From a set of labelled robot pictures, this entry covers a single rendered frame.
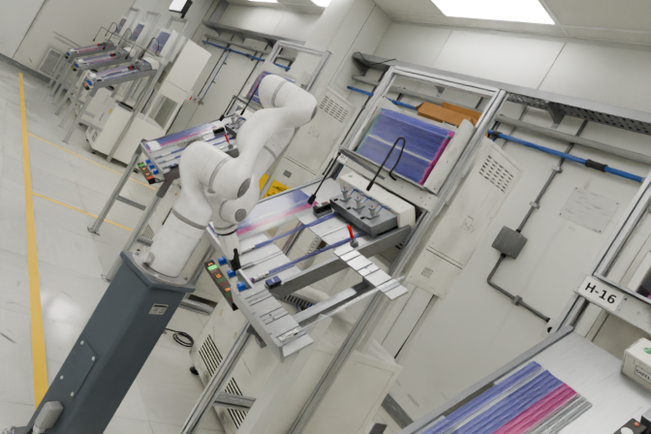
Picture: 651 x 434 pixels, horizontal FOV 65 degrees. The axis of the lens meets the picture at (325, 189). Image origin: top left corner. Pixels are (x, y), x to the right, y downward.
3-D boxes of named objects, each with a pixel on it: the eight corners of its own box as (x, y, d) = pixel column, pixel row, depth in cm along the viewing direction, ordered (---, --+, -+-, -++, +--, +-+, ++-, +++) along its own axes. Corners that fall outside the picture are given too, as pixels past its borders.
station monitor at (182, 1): (178, 14, 588) (196, -17, 586) (167, 12, 634) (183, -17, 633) (188, 20, 596) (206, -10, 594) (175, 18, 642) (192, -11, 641)
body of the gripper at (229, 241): (211, 225, 183) (218, 251, 188) (220, 236, 175) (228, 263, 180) (231, 218, 186) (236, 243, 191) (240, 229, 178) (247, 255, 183)
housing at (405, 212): (401, 241, 216) (399, 212, 209) (342, 201, 255) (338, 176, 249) (417, 234, 219) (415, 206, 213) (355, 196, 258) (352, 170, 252)
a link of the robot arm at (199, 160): (195, 230, 152) (235, 161, 151) (148, 198, 156) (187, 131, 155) (211, 230, 164) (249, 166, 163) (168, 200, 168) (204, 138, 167)
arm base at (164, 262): (151, 283, 147) (183, 228, 146) (120, 249, 157) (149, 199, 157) (197, 289, 163) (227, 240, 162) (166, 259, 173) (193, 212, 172)
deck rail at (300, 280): (260, 308, 187) (256, 294, 184) (257, 305, 189) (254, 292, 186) (412, 238, 215) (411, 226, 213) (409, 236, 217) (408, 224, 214)
